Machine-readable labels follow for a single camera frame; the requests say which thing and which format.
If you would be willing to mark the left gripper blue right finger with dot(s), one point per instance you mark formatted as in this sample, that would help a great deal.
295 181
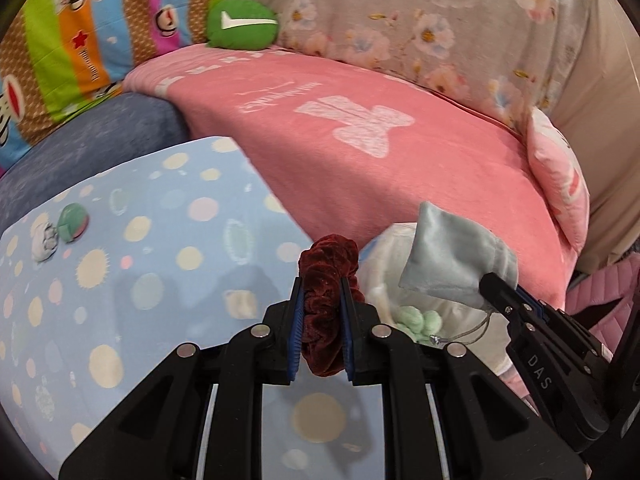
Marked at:
348 340

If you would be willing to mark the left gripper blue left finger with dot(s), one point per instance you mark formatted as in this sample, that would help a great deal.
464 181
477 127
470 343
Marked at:
295 335

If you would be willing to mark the dark red velvet scrunchie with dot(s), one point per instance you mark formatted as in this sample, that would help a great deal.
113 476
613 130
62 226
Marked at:
321 269

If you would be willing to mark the light grey cloth pouch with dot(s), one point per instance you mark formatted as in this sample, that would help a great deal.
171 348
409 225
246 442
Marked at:
449 256

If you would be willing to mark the green round plush toy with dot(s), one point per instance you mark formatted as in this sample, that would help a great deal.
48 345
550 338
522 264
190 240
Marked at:
72 222

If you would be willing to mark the white sock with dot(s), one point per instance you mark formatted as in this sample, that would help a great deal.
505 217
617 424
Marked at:
44 242

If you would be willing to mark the light green fluffy scrunchie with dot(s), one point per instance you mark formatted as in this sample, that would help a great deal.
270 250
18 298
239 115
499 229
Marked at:
421 326

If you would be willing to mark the pink quilted bag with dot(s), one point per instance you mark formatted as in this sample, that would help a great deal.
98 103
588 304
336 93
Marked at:
614 285

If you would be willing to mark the pink blanket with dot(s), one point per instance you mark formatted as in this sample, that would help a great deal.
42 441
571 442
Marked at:
346 150

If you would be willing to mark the light blue dotted bedsheet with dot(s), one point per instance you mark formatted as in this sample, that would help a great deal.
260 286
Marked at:
185 244

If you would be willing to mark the pink white small pillow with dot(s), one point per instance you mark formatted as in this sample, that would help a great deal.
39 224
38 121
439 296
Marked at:
557 170

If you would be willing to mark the blue grey pillow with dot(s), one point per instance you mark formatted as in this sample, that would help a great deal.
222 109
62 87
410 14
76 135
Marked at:
120 129

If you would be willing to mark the green plush pillow white tick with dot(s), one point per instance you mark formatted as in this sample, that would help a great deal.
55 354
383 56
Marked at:
241 25

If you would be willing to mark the grey floral quilt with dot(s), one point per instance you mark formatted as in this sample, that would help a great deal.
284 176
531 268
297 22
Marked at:
500 57

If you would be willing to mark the colourful striped monkey quilt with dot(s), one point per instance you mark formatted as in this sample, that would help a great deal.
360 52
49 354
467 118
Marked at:
62 57

